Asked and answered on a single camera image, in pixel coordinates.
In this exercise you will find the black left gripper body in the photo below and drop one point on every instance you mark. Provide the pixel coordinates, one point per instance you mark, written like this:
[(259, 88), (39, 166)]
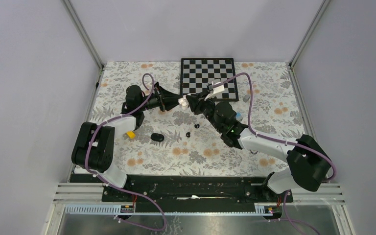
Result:
[(161, 98)]

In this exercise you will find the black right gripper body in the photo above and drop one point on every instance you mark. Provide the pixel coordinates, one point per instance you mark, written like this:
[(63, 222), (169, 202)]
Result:
[(204, 106)]

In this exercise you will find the white earbud charging case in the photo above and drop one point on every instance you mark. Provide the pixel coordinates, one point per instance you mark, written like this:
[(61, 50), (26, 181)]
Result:
[(183, 102)]

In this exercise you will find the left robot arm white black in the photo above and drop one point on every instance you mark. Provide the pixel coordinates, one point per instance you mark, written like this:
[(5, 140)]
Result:
[(94, 146)]

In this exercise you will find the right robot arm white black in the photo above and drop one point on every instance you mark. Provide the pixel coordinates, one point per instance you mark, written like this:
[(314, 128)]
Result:
[(308, 164)]

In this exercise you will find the black oval earbud case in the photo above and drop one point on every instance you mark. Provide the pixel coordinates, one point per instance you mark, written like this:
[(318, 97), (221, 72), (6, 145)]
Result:
[(157, 137)]

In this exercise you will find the black white checkerboard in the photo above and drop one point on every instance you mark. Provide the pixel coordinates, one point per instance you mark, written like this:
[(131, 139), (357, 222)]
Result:
[(197, 73)]

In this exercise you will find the floral patterned table mat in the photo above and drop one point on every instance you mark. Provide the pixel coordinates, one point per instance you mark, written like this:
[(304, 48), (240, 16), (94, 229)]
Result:
[(272, 109)]

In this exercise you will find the blue grey block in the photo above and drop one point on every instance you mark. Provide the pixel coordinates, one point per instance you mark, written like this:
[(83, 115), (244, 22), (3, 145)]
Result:
[(239, 117)]

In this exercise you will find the small grey cube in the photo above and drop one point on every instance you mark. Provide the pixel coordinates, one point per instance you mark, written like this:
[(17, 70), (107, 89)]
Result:
[(246, 98)]

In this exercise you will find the yellow block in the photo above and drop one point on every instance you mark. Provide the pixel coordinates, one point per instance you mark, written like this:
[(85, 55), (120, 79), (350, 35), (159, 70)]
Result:
[(131, 135)]

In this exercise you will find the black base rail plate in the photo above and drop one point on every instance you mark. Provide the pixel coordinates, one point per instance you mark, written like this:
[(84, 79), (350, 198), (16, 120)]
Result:
[(185, 194)]

